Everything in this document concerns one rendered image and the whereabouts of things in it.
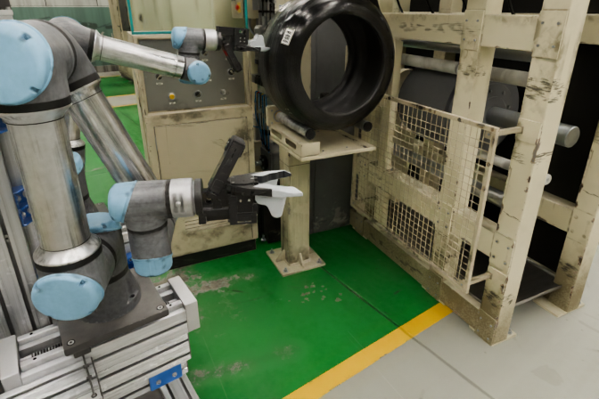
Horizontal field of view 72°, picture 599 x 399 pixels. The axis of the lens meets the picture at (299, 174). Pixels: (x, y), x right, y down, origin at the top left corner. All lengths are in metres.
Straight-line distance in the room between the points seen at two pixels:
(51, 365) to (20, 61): 0.67
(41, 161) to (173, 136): 1.41
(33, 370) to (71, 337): 0.10
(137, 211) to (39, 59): 0.29
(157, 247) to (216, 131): 1.42
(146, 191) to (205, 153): 1.44
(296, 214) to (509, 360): 1.19
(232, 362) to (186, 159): 1.01
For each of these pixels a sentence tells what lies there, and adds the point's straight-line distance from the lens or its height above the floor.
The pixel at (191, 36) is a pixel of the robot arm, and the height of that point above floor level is 1.29.
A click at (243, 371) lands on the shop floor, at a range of 1.88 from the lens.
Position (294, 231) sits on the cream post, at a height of 0.23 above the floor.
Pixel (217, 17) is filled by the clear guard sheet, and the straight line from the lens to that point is 2.16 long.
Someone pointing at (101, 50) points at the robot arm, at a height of 1.27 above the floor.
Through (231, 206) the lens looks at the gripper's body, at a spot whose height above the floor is 1.04.
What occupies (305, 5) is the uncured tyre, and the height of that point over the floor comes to 1.39.
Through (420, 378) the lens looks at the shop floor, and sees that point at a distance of 1.90.
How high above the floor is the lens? 1.38
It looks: 22 degrees down
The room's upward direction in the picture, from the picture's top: straight up
